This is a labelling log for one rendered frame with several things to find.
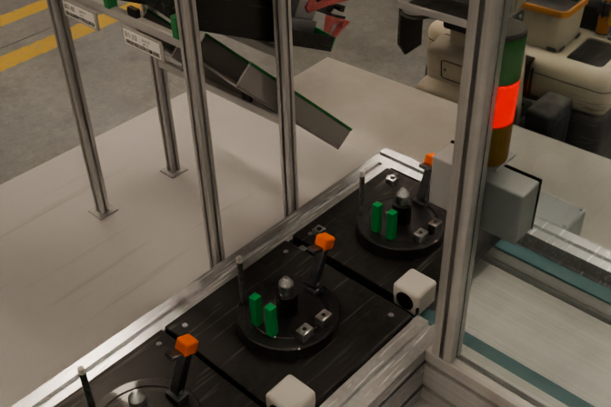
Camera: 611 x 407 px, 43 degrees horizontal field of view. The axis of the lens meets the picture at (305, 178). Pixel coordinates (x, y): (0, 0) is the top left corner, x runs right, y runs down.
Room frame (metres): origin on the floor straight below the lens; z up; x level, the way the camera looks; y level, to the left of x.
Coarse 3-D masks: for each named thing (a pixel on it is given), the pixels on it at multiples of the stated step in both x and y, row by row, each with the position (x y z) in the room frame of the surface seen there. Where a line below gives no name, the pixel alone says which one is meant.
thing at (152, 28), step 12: (84, 0) 1.07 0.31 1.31; (96, 0) 1.05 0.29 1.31; (108, 12) 1.03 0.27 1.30; (120, 12) 1.01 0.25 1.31; (132, 24) 0.99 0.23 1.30; (144, 24) 0.97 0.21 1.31; (156, 24) 0.97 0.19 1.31; (156, 36) 0.95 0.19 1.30; (168, 36) 0.93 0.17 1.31; (228, 36) 1.11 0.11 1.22; (264, 48) 1.06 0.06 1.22
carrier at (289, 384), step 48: (240, 288) 0.76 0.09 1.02; (288, 288) 0.73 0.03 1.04; (336, 288) 0.80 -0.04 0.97; (240, 336) 0.72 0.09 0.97; (288, 336) 0.70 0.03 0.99; (336, 336) 0.71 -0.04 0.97; (384, 336) 0.71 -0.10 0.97; (240, 384) 0.64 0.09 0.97; (288, 384) 0.62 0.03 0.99; (336, 384) 0.63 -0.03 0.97
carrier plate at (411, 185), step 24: (384, 192) 1.03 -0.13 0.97; (336, 216) 0.97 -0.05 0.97; (312, 240) 0.91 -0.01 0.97; (336, 240) 0.91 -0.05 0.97; (336, 264) 0.86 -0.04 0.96; (360, 264) 0.85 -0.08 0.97; (384, 264) 0.85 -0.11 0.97; (408, 264) 0.85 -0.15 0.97; (432, 264) 0.85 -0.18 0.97; (384, 288) 0.80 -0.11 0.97; (408, 312) 0.77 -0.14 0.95
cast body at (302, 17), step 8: (296, 0) 1.13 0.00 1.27; (304, 0) 1.14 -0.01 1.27; (296, 8) 1.13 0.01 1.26; (304, 8) 1.14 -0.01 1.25; (296, 16) 1.13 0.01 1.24; (304, 16) 1.14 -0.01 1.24; (312, 16) 1.15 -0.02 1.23; (296, 24) 1.13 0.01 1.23; (304, 24) 1.14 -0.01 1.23; (312, 24) 1.15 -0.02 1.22; (312, 32) 1.15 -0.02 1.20
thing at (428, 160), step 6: (426, 156) 0.98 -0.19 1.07; (432, 156) 0.98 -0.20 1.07; (426, 162) 0.98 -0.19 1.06; (432, 162) 0.97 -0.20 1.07; (426, 168) 0.96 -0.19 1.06; (426, 174) 0.97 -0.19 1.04; (426, 180) 0.97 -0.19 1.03; (420, 186) 0.97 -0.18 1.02; (426, 186) 0.96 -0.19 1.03; (420, 192) 0.97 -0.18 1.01; (426, 192) 0.96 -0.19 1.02; (420, 198) 0.96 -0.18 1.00; (426, 198) 0.96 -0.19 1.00
